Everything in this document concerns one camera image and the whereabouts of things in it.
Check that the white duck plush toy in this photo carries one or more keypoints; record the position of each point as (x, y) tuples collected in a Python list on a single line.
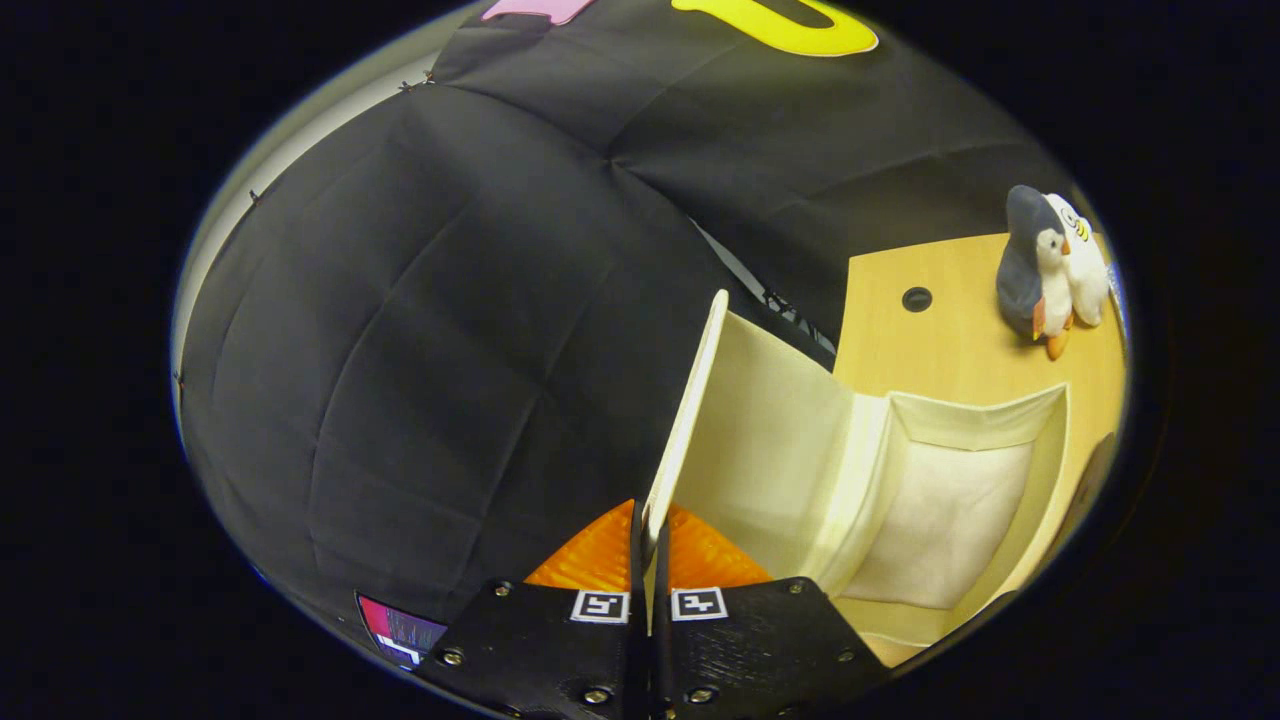
[(1088, 275)]

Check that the beige fabric storage box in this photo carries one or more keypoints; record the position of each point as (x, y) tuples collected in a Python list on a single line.
[(780, 430)]

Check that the computer monitor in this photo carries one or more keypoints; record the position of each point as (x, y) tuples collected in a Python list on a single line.
[(395, 625)]

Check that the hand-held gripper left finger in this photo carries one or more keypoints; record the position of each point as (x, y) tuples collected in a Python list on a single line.
[(540, 650)]

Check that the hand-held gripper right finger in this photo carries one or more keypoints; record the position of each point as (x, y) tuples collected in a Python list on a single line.
[(760, 650)]

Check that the grey blue penguin plush toy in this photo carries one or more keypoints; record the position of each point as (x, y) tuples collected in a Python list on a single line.
[(1020, 270)]

